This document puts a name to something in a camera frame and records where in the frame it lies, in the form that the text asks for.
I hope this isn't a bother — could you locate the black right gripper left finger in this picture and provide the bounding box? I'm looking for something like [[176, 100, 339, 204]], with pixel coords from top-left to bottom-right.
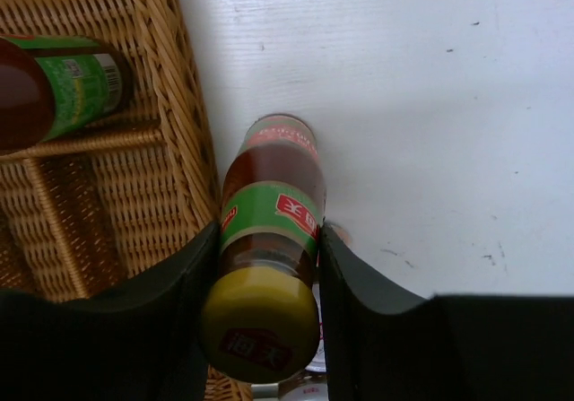
[[1, 223, 219, 400]]

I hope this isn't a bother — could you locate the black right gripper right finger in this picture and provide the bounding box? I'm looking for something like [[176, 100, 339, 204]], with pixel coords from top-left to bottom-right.
[[319, 226, 573, 400]]

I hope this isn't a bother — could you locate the yellow-cap sauce bottle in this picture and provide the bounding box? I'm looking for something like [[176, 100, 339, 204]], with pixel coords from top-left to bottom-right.
[[200, 114, 326, 384], [1, 34, 134, 154]]

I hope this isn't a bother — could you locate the far white-lid spice jar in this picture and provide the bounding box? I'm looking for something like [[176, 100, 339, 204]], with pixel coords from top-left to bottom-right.
[[304, 279, 331, 375]]

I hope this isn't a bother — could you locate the white-lid spice jar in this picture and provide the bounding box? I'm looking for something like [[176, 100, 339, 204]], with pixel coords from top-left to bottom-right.
[[250, 370, 328, 401], [304, 279, 331, 375]]

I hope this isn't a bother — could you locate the brown wicker basket tray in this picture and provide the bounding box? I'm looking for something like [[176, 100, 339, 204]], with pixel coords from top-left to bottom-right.
[[0, 0, 255, 401]]

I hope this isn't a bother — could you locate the near white-lid spice jar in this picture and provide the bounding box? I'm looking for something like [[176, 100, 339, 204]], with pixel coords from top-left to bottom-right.
[[250, 370, 328, 401]]

